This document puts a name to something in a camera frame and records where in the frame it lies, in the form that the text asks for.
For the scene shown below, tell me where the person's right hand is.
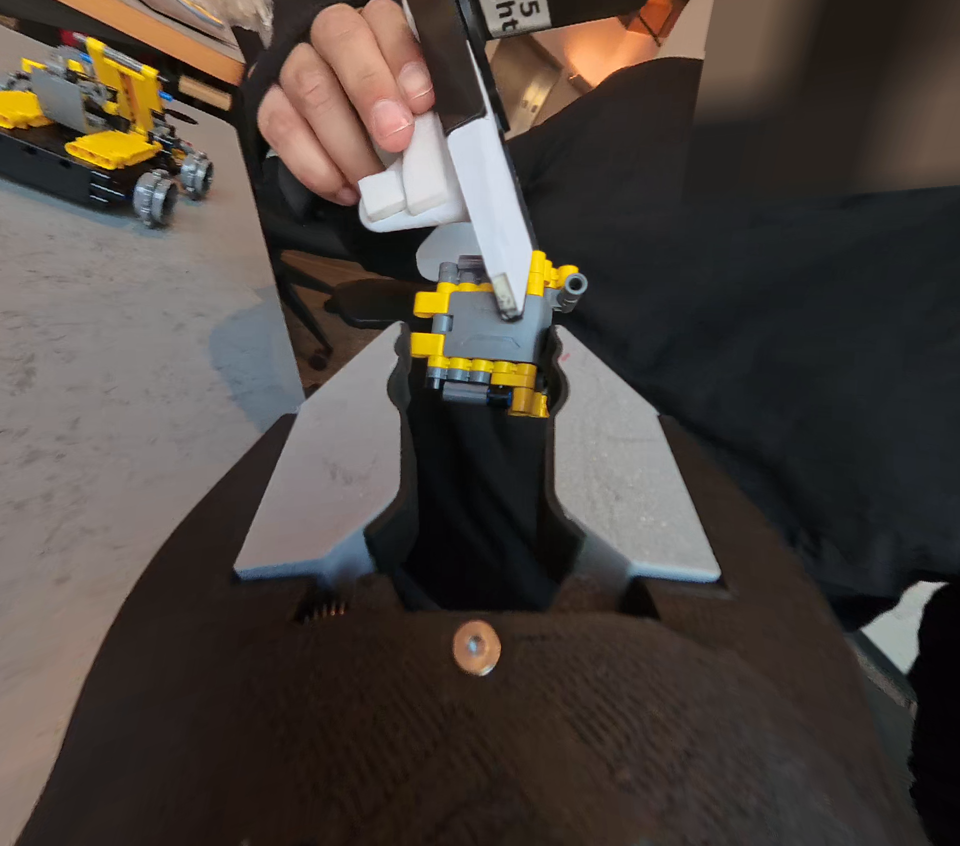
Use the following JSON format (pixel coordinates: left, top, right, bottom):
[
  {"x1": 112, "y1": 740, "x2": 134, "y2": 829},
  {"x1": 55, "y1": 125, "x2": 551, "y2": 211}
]
[{"x1": 257, "y1": 0, "x2": 438, "y2": 208}]

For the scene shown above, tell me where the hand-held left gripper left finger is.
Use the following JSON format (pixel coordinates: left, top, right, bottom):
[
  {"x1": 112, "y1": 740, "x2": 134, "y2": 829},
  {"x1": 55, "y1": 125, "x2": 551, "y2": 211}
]
[{"x1": 232, "y1": 323, "x2": 414, "y2": 580}]

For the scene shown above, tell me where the grey desk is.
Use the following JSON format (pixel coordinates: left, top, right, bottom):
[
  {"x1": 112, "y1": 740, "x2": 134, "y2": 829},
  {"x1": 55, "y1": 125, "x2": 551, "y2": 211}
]
[{"x1": 0, "y1": 28, "x2": 305, "y2": 817}]

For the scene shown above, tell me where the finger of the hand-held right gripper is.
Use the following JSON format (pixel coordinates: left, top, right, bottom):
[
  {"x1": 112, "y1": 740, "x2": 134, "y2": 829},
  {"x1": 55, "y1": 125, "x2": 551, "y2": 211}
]
[{"x1": 446, "y1": 109, "x2": 543, "y2": 324}]

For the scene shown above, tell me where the black office chair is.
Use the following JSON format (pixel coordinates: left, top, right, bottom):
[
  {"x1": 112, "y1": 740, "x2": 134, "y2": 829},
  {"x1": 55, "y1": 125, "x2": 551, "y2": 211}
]
[{"x1": 262, "y1": 216, "x2": 423, "y2": 372}]

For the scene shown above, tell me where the yellow grey brick assembly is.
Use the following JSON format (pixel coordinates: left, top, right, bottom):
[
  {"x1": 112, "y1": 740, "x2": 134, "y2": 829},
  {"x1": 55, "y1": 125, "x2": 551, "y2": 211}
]
[{"x1": 411, "y1": 251, "x2": 588, "y2": 419}]

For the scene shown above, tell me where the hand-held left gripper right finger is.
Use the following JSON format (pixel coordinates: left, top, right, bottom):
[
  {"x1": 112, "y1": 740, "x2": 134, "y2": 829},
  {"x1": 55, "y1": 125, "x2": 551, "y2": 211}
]
[{"x1": 547, "y1": 325, "x2": 723, "y2": 610}]

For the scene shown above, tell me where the person's body in black clothing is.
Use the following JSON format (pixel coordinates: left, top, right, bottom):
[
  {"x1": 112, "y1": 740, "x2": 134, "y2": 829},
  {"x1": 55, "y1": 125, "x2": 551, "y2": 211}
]
[{"x1": 405, "y1": 57, "x2": 960, "y2": 846}]

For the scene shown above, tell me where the wooden work table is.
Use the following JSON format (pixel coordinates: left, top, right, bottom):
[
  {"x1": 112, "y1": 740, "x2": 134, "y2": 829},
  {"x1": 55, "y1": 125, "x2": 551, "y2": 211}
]
[{"x1": 0, "y1": 0, "x2": 249, "y2": 87}]

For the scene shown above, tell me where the yellow brick beam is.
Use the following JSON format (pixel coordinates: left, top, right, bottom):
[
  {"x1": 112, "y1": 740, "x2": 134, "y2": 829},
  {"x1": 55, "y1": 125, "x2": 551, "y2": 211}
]
[{"x1": 507, "y1": 366, "x2": 551, "y2": 419}]

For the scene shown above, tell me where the person's right forearm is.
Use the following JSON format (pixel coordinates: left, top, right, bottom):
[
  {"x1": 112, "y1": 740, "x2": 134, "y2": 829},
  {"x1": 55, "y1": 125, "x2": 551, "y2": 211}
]
[{"x1": 510, "y1": 57, "x2": 706, "y2": 247}]

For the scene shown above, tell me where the partly built brick vehicle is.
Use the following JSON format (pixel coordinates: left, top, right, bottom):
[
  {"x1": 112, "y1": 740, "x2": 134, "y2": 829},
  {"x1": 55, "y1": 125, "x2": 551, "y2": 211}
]
[{"x1": 0, "y1": 36, "x2": 215, "y2": 229}]

